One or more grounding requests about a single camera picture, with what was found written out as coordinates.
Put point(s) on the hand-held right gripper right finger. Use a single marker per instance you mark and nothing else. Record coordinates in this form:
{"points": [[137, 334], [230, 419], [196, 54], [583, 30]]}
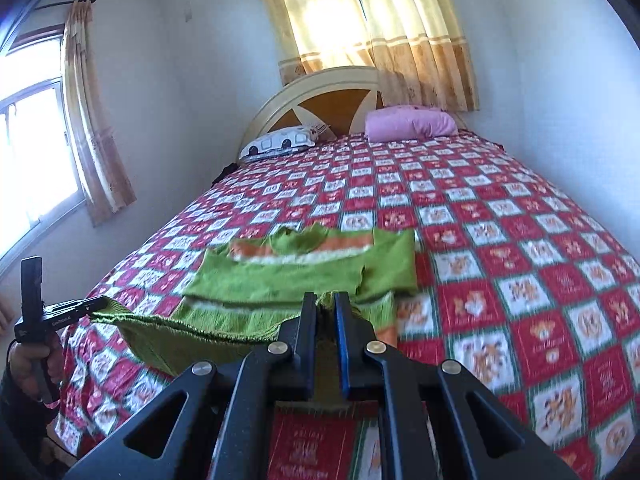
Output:
{"points": [[342, 350]]}

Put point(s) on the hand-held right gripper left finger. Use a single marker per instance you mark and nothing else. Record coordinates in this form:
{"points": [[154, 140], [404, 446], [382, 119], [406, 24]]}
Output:
{"points": [[307, 350]]}

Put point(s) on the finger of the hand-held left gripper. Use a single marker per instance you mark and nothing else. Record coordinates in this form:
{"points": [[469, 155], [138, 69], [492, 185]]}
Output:
{"points": [[75, 307]]}

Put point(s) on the green striped knit sweater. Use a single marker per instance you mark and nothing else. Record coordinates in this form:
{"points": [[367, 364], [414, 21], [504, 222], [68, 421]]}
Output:
{"points": [[280, 275]]}

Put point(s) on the person's left forearm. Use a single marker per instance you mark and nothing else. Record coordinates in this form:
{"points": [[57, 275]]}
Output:
{"points": [[25, 430]]}

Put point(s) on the person's left hand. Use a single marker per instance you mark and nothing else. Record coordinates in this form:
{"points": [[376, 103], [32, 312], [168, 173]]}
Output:
{"points": [[22, 367]]}

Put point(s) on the sliding side window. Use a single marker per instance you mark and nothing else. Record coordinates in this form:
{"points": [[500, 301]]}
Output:
{"points": [[35, 160]]}

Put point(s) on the yellow patterned side curtain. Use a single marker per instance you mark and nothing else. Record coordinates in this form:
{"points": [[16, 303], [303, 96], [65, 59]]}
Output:
{"points": [[95, 125]]}

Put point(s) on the red checkered printed bedspread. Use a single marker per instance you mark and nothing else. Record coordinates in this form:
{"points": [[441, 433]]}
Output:
{"points": [[500, 260]]}

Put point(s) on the dark cloth beside bed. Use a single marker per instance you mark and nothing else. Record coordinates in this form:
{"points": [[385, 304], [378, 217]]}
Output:
{"points": [[229, 172]]}

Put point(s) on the white patterned pillow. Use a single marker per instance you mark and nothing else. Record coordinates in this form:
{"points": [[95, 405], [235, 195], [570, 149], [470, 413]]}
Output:
{"points": [[280, 142]]}

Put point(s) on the pink pillow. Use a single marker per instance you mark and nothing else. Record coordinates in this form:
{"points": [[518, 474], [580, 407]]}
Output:
{"points": [[410, 122]]}

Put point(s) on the cream and brown headboard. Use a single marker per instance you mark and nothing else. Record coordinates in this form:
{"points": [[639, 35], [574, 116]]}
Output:
{"points": [[330, 105]]}

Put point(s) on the dark side curtain rod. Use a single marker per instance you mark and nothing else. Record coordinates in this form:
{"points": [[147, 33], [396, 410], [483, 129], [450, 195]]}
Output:
{"points": [[65, 3]]}

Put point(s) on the yellow patterned window curtain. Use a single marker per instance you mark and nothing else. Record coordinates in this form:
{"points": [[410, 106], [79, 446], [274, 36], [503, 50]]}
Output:
{"points": [[425, 35], [310, 20]]}

